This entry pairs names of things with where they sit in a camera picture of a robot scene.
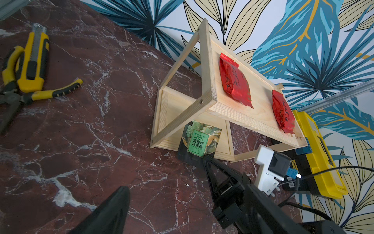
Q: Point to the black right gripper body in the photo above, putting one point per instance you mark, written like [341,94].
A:
[228,198]

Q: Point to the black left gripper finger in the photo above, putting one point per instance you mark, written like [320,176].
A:
[109,217]

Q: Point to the yellow black pliers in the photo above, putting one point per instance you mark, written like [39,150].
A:
[11,94]

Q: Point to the red tea bag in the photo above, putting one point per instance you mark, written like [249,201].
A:
[234,81]
[283,113]

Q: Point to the right aluminium corner post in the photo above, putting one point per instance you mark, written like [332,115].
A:
[339,97]

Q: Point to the yellow utility knife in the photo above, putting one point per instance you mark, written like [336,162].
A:
[32,64]

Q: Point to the yellow black toolbox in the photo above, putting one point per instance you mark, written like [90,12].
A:
[315,158]

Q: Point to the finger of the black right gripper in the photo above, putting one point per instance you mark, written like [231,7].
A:
[220,176]

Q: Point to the green tea bag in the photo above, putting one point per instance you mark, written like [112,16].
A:
[198,140]

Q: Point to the light wooden two-tier shelf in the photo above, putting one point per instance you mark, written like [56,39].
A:
[214,107]

